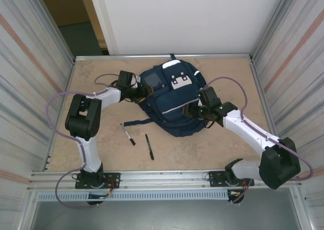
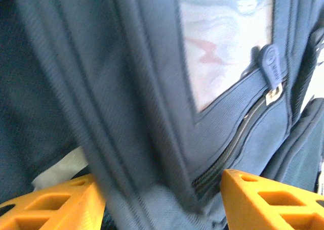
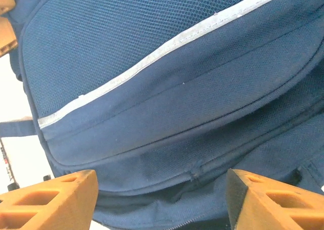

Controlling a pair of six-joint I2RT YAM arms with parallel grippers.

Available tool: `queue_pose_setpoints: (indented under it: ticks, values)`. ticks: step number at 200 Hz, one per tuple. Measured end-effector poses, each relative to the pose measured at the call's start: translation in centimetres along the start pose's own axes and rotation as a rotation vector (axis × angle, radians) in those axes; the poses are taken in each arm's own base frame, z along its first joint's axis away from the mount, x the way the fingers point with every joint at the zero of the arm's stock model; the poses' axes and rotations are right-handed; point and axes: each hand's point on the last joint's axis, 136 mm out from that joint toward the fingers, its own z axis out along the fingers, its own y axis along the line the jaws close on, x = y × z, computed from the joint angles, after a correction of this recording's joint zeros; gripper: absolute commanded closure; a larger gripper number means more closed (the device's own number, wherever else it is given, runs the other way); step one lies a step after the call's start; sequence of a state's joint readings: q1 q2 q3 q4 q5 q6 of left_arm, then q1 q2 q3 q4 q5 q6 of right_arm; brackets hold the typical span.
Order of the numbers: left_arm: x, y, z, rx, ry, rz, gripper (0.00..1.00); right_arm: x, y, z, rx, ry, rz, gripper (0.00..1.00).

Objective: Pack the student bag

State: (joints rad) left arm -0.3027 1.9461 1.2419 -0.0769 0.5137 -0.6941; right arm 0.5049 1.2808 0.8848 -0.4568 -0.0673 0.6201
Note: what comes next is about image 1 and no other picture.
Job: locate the navy blue backpack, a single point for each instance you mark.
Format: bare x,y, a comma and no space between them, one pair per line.
174,106

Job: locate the black marker pen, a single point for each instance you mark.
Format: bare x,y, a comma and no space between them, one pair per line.
150,147

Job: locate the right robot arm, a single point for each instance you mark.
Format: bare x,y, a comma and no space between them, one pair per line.
253,131

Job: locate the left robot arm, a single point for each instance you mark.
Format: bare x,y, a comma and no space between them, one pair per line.
83,116

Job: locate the black and white marker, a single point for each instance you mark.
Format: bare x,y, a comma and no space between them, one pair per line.
130,139

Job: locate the small controller board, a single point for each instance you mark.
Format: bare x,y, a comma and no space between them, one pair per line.
236,193
97,196

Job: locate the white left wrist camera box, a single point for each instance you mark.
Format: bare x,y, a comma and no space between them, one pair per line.
137,80

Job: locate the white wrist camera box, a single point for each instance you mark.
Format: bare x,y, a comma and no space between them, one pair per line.
137,80
200,102

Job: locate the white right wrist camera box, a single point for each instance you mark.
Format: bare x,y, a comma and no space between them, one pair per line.
200,102

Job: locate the aluminium table side rail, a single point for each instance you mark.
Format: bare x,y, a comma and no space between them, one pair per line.
256,75
69,81

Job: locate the aluminium table end rail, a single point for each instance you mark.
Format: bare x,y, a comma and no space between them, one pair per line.
215,55

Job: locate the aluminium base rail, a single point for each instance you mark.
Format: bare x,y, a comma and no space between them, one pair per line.
164,175

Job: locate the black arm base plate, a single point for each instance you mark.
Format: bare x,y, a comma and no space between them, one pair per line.
114,180
216,178

